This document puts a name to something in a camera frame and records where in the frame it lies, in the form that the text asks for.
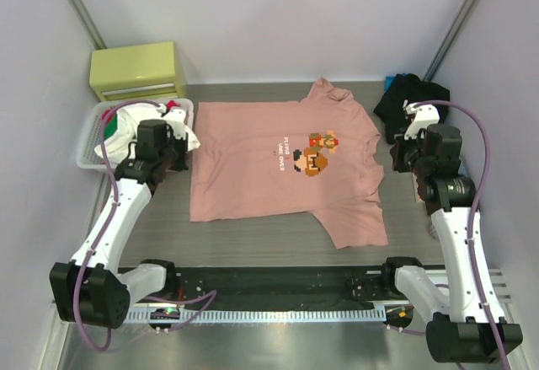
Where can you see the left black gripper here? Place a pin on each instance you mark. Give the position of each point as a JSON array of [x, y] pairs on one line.
[[181, 164]]

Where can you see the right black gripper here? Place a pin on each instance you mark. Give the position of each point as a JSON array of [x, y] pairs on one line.
[[398, 164]]

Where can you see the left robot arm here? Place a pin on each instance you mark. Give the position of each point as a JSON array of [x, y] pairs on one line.
[[89, 288]]

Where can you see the left aluminium corner post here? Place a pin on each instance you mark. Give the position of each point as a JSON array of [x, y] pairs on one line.
[[88, 24]]

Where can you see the white t-shirt in basket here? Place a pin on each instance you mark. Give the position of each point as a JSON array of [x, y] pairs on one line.
[[117, 150]]

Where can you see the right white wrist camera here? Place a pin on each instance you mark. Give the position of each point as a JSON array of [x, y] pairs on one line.
[[421, 116]]

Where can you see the pink printed t-shirt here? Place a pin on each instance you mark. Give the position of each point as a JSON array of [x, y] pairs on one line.
[[314, 155]]

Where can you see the white plastic basket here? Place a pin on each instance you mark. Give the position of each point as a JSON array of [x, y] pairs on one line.
[[91, 152]]

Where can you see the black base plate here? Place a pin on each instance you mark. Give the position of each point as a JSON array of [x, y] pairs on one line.
[[284, 289]]

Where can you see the dark blue book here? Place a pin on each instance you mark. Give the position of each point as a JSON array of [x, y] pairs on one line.
[[463, 170]]

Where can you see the red green garment in basket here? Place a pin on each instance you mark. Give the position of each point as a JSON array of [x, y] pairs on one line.
[[109, 123]]

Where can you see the aluminium frame rail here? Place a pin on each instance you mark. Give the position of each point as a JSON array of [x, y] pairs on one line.
[[62, 272]]

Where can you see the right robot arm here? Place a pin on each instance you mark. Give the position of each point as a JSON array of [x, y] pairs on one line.
[[466, 324]]

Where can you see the clear plastic cup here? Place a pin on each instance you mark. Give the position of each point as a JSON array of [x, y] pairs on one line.
[[433, 232]]

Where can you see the slotted cable duct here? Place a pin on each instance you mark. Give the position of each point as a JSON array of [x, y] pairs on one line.
[[168, 315]]

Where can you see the right aluminium corner post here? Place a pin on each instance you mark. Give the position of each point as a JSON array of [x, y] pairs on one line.
[[458, 24]]

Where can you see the black folded t-shirt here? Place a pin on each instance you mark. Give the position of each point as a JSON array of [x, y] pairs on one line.
[[405, 89]]

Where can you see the blue folded garment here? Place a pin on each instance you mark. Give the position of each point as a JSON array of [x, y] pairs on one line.
[[388, 82]]

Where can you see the yellow-green drawer box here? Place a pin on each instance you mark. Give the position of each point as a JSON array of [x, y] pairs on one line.
[[142, 71]]

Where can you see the aluminium corner post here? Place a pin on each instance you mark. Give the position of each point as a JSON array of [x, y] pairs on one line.
[[458, 24], [88, 24]]

